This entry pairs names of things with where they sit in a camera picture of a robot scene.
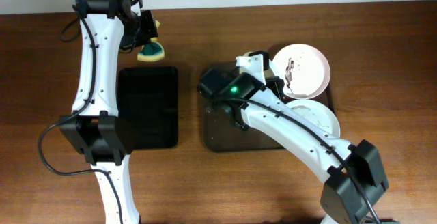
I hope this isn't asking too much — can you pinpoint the dark brown serving tray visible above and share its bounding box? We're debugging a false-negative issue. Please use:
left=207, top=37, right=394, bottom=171
left=201, top=86, right=336, bottom=153

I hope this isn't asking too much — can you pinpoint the black rectangular tray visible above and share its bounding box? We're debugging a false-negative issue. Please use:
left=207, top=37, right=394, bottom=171
left=117, top=66, right=178, bottom=150

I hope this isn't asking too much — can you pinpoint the white plate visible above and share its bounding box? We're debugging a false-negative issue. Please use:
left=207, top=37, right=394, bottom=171
left=286, top=100, right=341, bottom=137
left=236, top=51, right=277, bottom=81

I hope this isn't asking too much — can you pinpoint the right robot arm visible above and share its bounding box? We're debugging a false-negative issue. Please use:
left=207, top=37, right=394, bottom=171
left=197, top=51, right=389, bottom=223

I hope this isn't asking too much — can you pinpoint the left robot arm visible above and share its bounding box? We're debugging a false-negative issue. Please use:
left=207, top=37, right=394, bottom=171
left=56, top=0, right=158, bottom=223

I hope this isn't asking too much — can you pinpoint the pink plate with stain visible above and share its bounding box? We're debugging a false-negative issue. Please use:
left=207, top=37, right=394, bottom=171
left=272, top=44, right=331, bottom=99

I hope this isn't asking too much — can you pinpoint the green yellow sponge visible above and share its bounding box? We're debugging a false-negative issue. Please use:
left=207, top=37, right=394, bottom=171
left=137, top=19, right=165, bottom=62

